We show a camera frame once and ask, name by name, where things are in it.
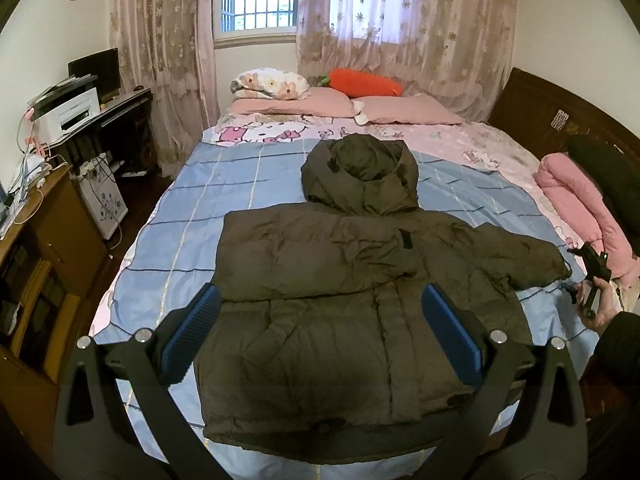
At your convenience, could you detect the pink pillow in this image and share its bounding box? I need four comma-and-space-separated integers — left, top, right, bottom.
357, 92, 466, 126
230, 87, 366, 118

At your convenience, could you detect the pink desk lamp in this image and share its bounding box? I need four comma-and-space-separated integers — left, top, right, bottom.
22, 107, 51, 156

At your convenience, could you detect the person's right hand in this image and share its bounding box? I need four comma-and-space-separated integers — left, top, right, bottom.
575, 280, 623, 333

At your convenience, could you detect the olive hooded puffer jacket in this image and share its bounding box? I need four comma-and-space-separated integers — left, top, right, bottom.
192, 135, 573, 453

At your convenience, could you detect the dark computer desk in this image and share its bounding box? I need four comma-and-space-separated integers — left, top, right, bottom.
47, 85, 156, 181

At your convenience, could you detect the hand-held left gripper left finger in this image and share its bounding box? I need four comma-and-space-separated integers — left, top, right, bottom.
52, 284, 236, 480

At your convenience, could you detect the brown wooden cabinet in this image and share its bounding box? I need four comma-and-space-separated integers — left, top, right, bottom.
0, 165, 108, 396

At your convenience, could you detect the white cable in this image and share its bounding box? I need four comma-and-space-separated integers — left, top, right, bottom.
12, 160, 73, 226

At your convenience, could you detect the black computer monitor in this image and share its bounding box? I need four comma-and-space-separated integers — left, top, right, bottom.
67, 47, 122, 103

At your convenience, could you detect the dark wooden headboard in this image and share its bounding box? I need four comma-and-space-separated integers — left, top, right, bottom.
487, 67, 640, 171

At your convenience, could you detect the white floral pillow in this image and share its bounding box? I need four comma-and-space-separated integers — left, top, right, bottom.
230, 68, 311, 101

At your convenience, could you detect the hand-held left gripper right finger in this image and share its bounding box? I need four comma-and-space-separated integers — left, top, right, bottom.
421, 282, 590, 480

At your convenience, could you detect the barred window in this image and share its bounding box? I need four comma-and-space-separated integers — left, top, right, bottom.
212, 0, 303, 51

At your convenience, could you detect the pink floral lace curtain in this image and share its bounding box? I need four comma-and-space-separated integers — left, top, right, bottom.
296, 0, 521, 123
107, 0, 221, 181

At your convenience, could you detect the white appliance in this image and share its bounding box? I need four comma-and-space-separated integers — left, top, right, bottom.
20, 155, 56, 181

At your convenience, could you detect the white floral small cabinet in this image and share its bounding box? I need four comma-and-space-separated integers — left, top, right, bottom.
75, 152, 128, 241

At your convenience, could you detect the white printer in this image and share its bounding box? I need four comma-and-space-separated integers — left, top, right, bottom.
31, 75, 101, 143

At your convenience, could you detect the folded pink quilt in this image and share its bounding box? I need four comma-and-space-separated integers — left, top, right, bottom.
534, 152, 640, 291

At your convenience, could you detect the orange carrot plush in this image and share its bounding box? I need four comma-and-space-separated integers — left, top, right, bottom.
317, 67, 405, 98

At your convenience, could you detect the blue checked bedspread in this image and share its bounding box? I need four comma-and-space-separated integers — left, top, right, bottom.
90, 137, 601, 480

